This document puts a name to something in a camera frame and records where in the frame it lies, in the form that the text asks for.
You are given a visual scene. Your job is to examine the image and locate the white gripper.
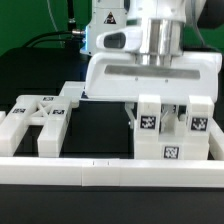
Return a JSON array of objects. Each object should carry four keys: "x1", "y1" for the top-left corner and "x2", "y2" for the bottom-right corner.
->
[{"x1": 85, "y1": 24, "x2": 222, "y2": 129}]

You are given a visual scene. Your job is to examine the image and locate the white chair seat part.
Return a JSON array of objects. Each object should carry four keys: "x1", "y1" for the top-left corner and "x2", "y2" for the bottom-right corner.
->
[{"x1": 133, "y1": 116, "x2": 211, "y2": 161}]

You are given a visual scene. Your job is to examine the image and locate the white chair backrest frame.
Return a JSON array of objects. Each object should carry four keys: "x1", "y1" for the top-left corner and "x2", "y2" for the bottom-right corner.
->
[{"x1": 0, "y1": 95, "x2": 79, "y2": 158}]

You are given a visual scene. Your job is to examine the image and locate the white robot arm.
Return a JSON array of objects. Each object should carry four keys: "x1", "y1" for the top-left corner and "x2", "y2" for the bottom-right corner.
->
[{"x1": 85, "y1": 0, "x2": 222, "y2": 131}]

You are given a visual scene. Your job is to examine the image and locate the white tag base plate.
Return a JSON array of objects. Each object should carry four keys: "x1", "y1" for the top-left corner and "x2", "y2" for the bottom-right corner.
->
[{"x1": 59, "y1": 81, "x2": 85, "y2": 101}]

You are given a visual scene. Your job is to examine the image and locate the black cables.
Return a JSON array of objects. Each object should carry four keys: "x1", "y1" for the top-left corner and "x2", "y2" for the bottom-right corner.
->
[{"x1": 21, "y1": 0, "x2": 86, "y2": 49}]

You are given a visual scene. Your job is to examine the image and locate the white right side rail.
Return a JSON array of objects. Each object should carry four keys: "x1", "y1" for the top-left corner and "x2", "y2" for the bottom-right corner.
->
[{"x1": 209, "y1": 120, "x2": 224, "y2": 161}]

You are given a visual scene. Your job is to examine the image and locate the white rail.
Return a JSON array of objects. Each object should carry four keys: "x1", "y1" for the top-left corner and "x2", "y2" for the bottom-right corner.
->
[
  {"x1": 0, "y1": 157, "x2": 224, "y2": 188},
  {"x1": 209, "y1": 120, "x2": 224, "y2": 161}
]

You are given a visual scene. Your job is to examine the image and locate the white front rail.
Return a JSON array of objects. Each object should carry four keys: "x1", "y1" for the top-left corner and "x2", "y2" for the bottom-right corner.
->
[{"x1": 0, "y1": 157, "x2": 224, "y2": 188}]

